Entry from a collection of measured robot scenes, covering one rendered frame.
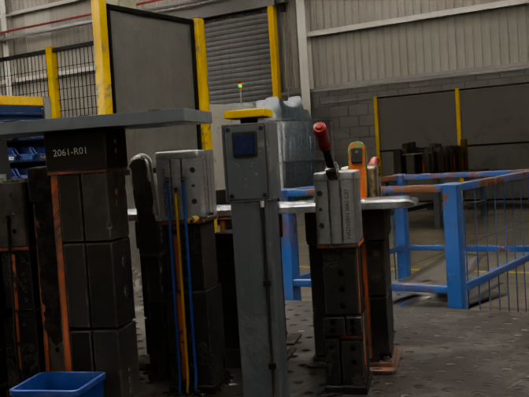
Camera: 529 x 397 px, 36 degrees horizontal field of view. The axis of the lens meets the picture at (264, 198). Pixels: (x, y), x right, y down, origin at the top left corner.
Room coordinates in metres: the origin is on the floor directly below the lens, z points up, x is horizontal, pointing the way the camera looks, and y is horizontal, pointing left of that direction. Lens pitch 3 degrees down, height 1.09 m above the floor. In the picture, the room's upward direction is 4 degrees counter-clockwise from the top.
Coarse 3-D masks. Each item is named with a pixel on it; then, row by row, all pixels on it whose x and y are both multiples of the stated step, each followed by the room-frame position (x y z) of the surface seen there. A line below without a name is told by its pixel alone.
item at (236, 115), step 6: (258, 108) 1.15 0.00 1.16; (228, 114) 1.16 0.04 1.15; (234, 114) 1.16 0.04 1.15; (240, 114) 1.15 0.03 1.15; (246, 114) 1.15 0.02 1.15; (252, 114) 1.15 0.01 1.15; (258, 114) 1.15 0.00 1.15; (264, 114) 1.15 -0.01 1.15; (270, 114) 1.19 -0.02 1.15; (234, 120) 1.20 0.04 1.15; (240, 120) 1.18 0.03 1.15; (246, 120) 1.17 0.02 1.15; (252, 120) 1.17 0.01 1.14
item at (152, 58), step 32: (96, 0) 4.41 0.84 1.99; (96, 32) 4.42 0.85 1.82; (128, 32) 4.64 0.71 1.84; (160, 32) 4.89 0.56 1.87; (192, 32) 5.16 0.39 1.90; (96, 64) 4.44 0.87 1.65; (128, 64) 4.63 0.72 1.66; (160, 64) 4.87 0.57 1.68; (192, 64) 5.16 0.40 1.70; (128, 96) 4.62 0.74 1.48; (160, 96) 4.85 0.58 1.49; (192, 96) 5.14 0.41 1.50; (160, 128) 4.84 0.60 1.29; (192, 128) 5.12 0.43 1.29; (128, 160) 4.60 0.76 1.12; (128, 192) 4.58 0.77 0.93
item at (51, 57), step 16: (48, 48) 6.01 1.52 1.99; (64, 48) 5.94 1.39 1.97; (48, 64) 6.02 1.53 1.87; (80, 64) 5.87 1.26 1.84; (32, 80) 6.16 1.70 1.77; (48, 80) 6.03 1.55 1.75; (48, 96) 6.07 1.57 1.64; (64, 96) 5.98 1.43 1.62; (208, 96) 5.28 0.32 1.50; (80, 112) 5.89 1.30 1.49; (96, 112) 5.81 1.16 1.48
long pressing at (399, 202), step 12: (228, 204) 1.61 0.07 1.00; (288, 204) 1.49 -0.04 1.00; (300, 204) 1.42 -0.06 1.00; (312, 204) 1.41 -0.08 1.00; (372, 204) 1.38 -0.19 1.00; (384, 204) 1.38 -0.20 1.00; (396, 204) 1.37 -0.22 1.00; (408, 204) 1.38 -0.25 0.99; (132, 216) 1.48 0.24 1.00; (228, 216) 1.44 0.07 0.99
